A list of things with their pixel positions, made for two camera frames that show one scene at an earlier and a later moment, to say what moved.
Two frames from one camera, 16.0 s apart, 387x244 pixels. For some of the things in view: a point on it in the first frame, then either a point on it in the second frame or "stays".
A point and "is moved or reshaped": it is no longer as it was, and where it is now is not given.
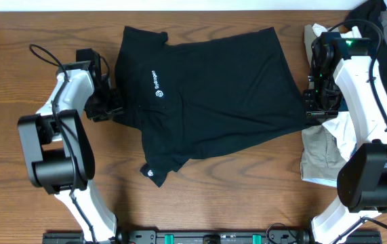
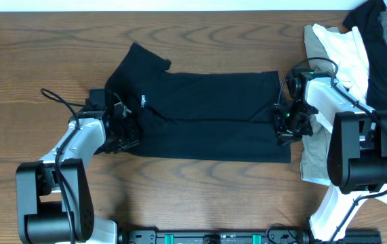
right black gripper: x=312 y=110 -> x=284 y=135
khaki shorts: x=318 y=163 stays
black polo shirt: x=195 y=98 is moved or reshaped
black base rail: x=209 y=236 stays
